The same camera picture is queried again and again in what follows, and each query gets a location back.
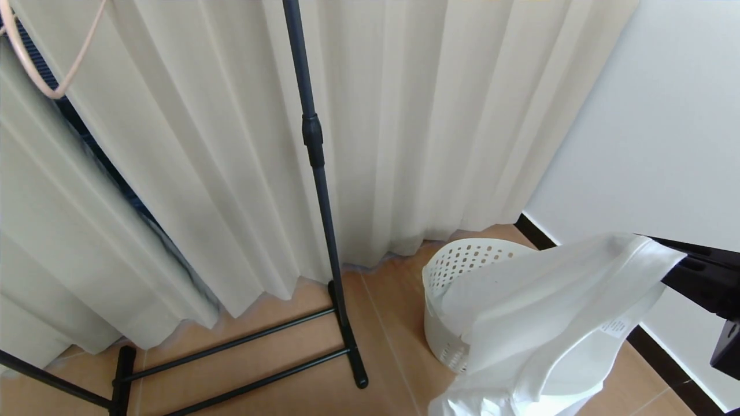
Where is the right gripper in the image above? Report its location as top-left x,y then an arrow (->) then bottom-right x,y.
635,233 -> 740,382

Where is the white printed t-shirt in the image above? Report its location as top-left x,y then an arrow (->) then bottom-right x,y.
428,232 -> 687,416

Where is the pink clothes hanger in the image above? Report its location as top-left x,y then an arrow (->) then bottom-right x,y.
0,0 -> 108,100

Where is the white laundry basket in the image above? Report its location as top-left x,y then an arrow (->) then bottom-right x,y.
421,237 -> 541,375

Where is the black clothes rack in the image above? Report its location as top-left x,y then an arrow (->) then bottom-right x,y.
0,0 -> 369,416

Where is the white curtain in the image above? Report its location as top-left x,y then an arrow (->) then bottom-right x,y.
0,35 -> 221,373
9,0 -> 640,318

